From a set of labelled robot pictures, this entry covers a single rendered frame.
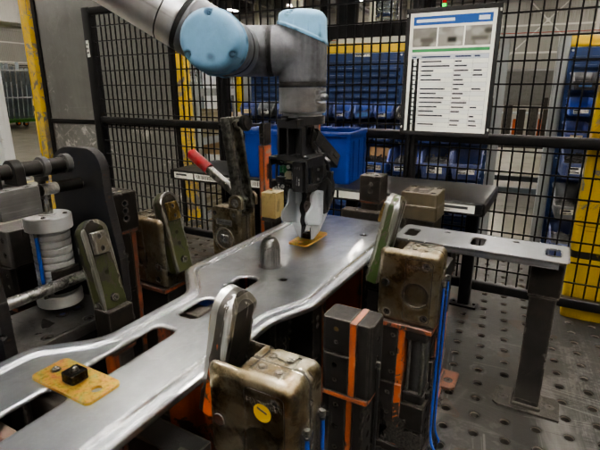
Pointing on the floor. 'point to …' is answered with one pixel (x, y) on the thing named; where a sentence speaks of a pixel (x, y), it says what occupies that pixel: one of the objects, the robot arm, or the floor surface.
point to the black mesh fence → (344, 125)
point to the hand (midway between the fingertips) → (308, 229)
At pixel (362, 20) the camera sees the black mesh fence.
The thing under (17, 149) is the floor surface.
